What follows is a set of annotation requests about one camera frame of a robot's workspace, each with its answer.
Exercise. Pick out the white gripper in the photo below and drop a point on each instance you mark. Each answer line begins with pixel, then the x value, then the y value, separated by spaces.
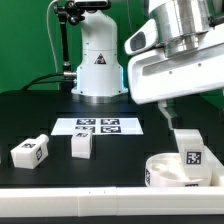
pixel 153 77

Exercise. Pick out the white round stool seat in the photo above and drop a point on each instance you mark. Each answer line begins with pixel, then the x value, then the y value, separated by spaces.
pixel 166 170

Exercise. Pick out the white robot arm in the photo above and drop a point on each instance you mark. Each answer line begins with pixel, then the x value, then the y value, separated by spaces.
pixel 179 51

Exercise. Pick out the white marker sheet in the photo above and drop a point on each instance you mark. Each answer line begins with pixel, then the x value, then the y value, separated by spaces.
pixel 99 126

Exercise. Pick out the white right fence bar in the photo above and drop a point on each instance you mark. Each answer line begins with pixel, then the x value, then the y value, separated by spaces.
pixel 217 168

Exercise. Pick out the white fence bar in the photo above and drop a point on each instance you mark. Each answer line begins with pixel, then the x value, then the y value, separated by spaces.
pixel 110 201
pixel 217 168

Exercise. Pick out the white front fence bar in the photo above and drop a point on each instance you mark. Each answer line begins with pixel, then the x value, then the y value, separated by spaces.
pixel 110 201

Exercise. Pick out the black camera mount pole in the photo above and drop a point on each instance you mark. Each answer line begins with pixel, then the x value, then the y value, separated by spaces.
pixel 73 12

